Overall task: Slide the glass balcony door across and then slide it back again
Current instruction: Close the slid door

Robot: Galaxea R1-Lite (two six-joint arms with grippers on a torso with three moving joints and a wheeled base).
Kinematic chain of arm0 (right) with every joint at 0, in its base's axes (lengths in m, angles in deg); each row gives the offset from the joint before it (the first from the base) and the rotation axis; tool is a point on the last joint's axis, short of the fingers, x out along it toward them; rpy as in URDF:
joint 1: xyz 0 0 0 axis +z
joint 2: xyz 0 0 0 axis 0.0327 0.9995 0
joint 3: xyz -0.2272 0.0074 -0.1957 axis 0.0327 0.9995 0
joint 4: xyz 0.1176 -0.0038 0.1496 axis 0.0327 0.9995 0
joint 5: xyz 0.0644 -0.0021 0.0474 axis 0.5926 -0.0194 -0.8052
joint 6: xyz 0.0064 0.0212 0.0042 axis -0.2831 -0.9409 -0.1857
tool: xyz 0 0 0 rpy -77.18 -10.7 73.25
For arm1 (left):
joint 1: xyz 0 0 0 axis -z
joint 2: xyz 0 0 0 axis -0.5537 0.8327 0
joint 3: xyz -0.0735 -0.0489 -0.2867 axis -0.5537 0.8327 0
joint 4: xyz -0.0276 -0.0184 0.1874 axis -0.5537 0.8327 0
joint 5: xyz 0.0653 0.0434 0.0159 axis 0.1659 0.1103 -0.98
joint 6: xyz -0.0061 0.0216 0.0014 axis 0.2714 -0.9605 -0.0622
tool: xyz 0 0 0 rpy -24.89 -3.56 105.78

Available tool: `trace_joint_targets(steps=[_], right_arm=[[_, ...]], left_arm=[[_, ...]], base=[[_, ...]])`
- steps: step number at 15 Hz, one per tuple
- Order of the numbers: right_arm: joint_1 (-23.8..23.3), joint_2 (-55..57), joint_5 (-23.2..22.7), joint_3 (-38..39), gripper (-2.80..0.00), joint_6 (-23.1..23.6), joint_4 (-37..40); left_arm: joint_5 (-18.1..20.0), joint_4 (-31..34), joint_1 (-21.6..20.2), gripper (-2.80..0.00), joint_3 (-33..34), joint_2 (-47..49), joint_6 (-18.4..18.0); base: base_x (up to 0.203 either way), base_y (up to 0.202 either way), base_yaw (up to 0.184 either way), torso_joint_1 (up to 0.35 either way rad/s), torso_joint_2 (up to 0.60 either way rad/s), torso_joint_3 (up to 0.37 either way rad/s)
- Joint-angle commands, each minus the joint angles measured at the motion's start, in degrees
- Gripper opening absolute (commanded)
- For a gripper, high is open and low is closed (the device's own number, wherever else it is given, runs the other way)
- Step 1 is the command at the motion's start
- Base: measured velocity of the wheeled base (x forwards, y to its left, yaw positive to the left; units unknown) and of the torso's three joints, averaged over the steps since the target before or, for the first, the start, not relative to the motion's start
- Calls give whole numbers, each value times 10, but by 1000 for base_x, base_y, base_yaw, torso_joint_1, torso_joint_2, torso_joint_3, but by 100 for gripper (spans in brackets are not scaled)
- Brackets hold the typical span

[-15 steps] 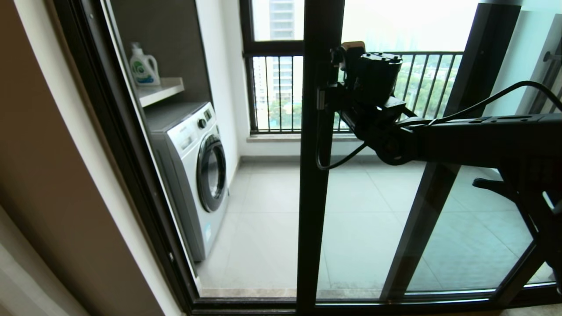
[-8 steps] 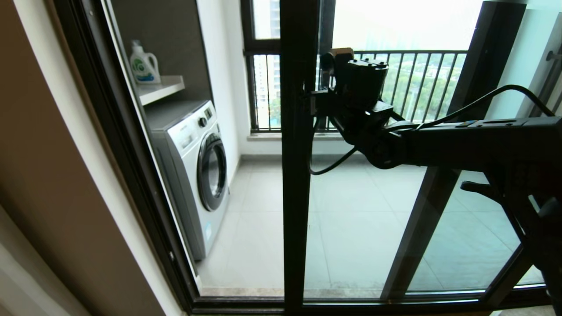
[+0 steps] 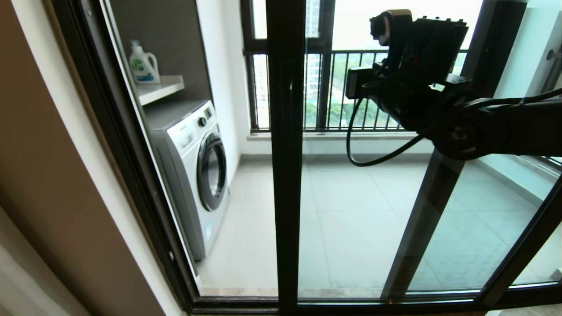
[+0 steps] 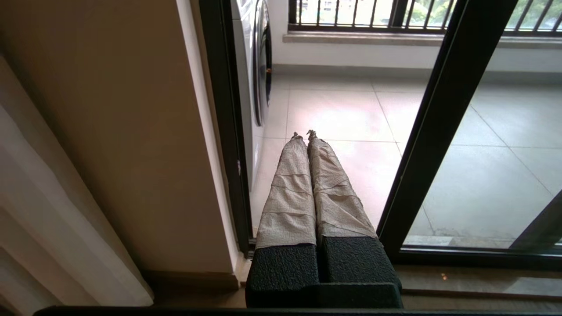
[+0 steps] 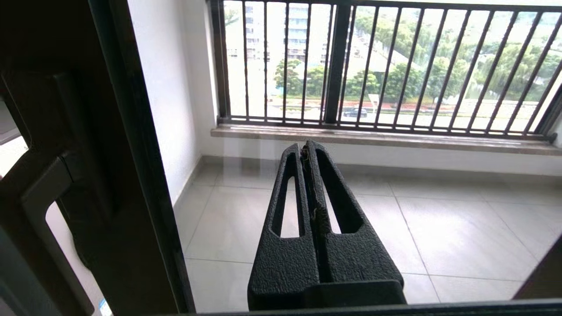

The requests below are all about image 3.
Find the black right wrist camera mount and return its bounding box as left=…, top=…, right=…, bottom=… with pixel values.
left=370, top=9, right=469, bottom=87

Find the black framed sliding glass door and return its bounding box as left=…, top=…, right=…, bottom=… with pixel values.
left=265, top=0, right=562, bottom=315
left=381, top=0, right=562, bottom=308

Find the long black metal window railing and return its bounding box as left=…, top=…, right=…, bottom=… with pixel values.
left=244, top=50, right=468, bottom=132

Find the white detergent bottle green label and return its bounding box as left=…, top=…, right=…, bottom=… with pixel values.
left=129, top=40, right=161, bottom=85

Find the silver front-loading washing machine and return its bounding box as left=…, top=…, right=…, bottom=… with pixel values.
left=146, top=100, right=230, bottom=262

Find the short stone window sill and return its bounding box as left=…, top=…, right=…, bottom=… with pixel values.
left=525, top=154, right=562, bottom=183

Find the black window frame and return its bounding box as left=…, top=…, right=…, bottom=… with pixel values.
left=239, top=0, right=336, bottom=132

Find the distant high-rise building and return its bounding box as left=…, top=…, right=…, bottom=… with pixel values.
left=254, top=0, right=322, bottom=104

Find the long stone window sill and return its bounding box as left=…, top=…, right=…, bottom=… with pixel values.
left=246, top=131, right=433, bottom=142

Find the white wall shelf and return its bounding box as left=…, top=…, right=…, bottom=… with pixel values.
left=137, top=75, right=185, bottom=106

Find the short black metal window railing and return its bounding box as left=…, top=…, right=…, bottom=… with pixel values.
left=538, top=44, right=562, bottom=168

